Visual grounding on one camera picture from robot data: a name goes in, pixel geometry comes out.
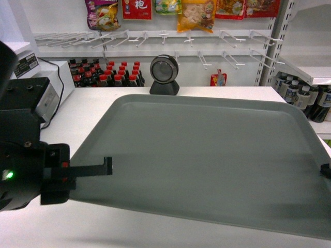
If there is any black power cable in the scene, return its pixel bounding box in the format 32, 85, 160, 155
37, 57, 65, 129

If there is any dark bottle white label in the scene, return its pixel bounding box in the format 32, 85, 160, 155
283, 80, 299, 104
293, 85, 310, 112

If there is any purple snack bag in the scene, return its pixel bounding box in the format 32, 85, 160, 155
85, 0, 121, 32

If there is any red cap soy bottle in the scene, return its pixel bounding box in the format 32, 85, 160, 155
128, 74, 140, 87
114, 74, 125, 87
98, 74, 109, 87

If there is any white cash register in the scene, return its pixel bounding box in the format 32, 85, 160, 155
10, 42, 76, 104

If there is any black round barcode scanner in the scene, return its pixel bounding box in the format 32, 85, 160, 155
149, 54, 179, 96

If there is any green snack bag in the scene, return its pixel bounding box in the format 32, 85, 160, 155
154, 0, 182, 15

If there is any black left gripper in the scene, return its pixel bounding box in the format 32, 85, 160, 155
25, 142, 113, 205

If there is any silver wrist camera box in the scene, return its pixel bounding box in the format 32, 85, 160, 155
35, 84, 59, 122

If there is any grey rectangular serving tray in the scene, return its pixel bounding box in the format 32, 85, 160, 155
70, 95, 330, 240

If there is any black cap cola bottle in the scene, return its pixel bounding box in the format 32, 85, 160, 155
70, 68, 84, 88

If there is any small red packet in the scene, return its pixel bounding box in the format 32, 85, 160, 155
210, 69, 227, 87

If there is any red snack bag with character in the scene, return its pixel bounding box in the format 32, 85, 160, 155
122, 0, 152, 20

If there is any yellow chips bag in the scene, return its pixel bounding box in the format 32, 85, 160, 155
177, 0, 217, 33

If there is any red snack bag far right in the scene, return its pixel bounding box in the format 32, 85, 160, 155
245, 0, 281, 18

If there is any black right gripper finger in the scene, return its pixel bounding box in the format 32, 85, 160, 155
320, 163, 331, 178

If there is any white peg hook rail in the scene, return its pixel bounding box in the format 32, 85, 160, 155
34, 29, 282, 69

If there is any dark bottle far right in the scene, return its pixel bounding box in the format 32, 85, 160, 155
310, 85, 330, 123

